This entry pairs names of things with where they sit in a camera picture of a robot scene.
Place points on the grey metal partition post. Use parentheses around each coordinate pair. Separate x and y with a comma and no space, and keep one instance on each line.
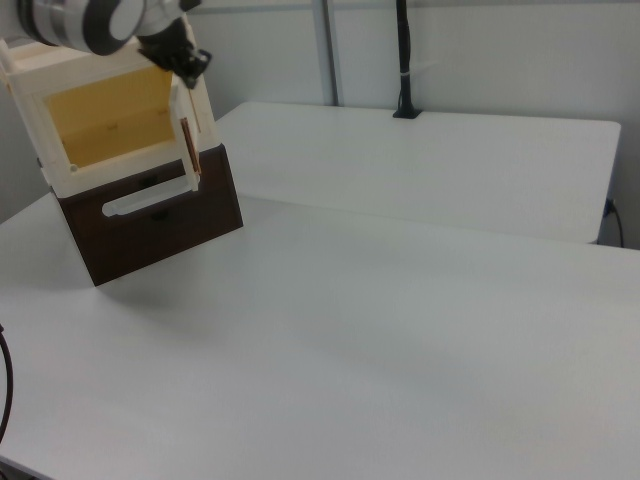
(329,50)

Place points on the cream cabinet box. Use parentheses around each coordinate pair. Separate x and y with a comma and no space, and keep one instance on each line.
(115,115)

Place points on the black camera pole with base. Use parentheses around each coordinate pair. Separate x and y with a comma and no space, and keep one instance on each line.
(405,60)

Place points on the cream cabinet door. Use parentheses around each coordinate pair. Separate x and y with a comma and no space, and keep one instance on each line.
(189,145)

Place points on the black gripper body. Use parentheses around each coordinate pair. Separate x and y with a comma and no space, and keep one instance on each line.
(167,42)

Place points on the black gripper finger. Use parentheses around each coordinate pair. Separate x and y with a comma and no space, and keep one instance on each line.
(202,56)
(187,75)

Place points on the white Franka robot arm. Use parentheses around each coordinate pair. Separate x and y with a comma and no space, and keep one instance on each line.
(90,22)

